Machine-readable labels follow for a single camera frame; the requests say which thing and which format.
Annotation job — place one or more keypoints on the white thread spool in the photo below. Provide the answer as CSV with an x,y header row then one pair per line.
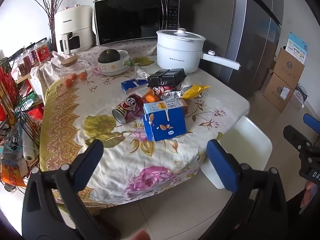
x,y
29,147

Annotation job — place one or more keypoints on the vase with dry twigs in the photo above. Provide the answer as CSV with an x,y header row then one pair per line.
x,y
51,12

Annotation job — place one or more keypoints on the small orange tomato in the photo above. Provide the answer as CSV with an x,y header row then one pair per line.
x,y
74,77
82,75
67,80

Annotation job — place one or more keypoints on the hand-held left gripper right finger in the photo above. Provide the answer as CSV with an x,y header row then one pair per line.
x,y
222,166

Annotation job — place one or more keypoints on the flat blue carton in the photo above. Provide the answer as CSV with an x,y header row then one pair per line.
x,y
132,85

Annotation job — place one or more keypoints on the green kabocha squash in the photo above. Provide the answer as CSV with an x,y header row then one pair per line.
x,y
108,56

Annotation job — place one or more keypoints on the big blue milk carton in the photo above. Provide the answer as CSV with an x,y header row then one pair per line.
x,y
165,122

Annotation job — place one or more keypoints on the white electric pot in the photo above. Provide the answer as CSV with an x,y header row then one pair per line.
x,y
177,56

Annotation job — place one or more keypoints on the white and blue bag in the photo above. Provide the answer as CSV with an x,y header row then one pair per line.
x,y
301,96

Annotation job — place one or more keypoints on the black microwave oven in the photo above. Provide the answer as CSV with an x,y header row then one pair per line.
x,y
130,20

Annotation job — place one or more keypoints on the silver foil wrapper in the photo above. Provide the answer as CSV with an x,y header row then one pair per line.
x,y
175,94

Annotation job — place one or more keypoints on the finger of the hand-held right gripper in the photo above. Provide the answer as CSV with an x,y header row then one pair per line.
x,y
311,121
296,137

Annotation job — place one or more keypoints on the white air fryer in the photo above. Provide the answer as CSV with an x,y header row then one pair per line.
x,y
72,27

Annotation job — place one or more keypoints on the small-flower white cloth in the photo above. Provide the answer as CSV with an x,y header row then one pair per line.
x,y
50,72

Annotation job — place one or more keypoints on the black plastic tray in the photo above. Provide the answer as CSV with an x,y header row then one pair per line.
x,y
166,77

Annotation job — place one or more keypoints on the floral tablecloth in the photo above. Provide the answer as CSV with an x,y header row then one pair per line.
x,y
82,120

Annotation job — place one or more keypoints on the red cartoon drink can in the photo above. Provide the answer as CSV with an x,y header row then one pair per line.
x,y
127,108
162,90

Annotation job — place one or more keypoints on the yellow wrapper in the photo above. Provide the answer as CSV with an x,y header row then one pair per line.
x,y
193,91

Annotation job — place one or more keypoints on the red label jar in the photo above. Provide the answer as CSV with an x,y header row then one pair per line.
x,y
42,52

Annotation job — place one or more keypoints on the white chair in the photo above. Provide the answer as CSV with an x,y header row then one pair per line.
x,y
245,145

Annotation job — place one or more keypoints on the red packets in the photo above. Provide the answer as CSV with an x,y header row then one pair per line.
x,y
7,92

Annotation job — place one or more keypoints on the blue and white paper box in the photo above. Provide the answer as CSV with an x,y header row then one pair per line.
x,y
297,46

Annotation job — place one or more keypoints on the orange packet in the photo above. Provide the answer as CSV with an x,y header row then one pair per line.
x,y
11,173

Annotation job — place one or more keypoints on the person's right hand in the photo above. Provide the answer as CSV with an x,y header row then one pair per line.
x,y
311,195

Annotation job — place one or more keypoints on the glass jar with wooden lid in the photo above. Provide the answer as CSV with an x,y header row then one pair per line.
x,y
72,67

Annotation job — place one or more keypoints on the grey refrigerator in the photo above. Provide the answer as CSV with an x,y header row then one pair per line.
x,y
252,35

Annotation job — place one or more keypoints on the orange fruit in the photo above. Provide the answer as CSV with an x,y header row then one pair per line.
x,y
151,97

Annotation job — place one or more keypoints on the person's left hand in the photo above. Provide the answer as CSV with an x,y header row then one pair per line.
x,y
140,235

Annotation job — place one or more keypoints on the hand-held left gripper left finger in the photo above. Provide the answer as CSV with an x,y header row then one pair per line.
x,y
90,163

